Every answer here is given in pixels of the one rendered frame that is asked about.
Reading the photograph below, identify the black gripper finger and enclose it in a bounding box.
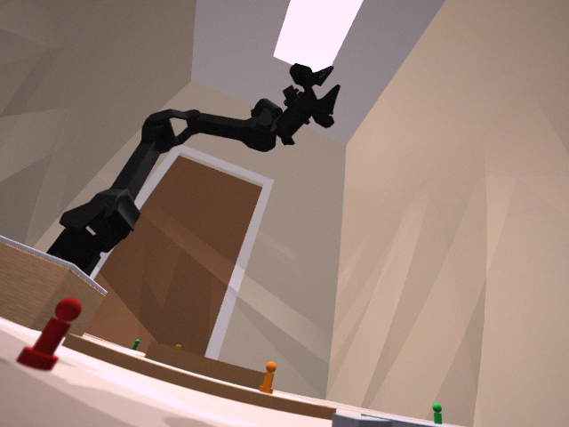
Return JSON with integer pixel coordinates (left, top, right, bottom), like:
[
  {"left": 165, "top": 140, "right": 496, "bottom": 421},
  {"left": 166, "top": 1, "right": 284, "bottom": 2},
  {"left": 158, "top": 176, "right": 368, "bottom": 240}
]
[
  {"left": 318, "top": 85, "right": 341, "bottom": 115},
  {"left": 313, "top": 66, "right": 333, "bottom": 86}
]

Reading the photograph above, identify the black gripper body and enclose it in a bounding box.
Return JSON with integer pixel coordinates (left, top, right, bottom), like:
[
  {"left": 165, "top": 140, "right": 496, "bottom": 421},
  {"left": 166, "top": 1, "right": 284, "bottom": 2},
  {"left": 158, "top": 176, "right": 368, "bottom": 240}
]
[{"left": 286, "top": 63, "right": 334, "bottom": 128}]

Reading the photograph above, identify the orange game pawn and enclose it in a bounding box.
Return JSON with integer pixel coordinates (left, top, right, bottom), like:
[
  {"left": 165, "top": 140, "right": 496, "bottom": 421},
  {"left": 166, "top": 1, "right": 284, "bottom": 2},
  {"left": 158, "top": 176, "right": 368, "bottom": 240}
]
[{"left": 260, "top": 362, "right": 276, "bottom": 394}]

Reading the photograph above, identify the red game pawn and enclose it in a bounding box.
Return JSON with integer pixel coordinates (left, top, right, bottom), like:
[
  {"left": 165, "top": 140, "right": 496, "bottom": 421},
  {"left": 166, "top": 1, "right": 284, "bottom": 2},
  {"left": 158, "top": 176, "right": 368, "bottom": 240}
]
[{"left": 16, "top": 298, "right": 82, "bottom": 372}]

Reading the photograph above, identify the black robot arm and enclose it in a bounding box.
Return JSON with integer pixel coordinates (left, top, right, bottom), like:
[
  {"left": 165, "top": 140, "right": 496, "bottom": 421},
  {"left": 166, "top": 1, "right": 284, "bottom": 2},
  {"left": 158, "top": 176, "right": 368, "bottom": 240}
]
[{"left": 47, "top": 98, "right": 302, "bottom": 277}]

